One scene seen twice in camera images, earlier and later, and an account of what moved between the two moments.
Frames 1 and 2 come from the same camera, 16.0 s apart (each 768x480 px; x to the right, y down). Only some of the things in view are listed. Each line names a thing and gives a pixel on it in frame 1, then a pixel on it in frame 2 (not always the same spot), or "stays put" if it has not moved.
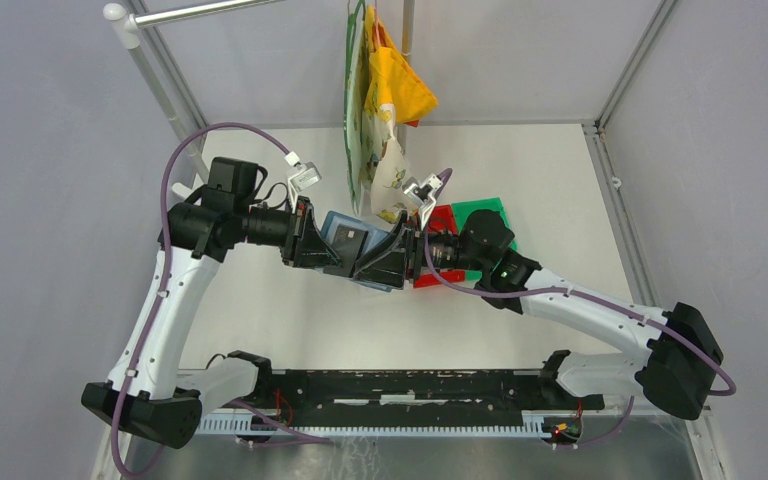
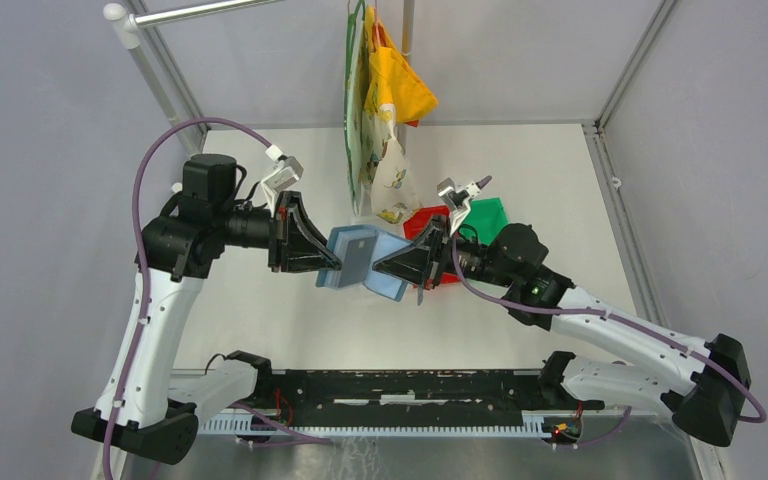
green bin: (463, 210) stays put
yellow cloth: (390, 79) stays put
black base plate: (419, 398) stays put
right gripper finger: (396, 242) → (438, 232)
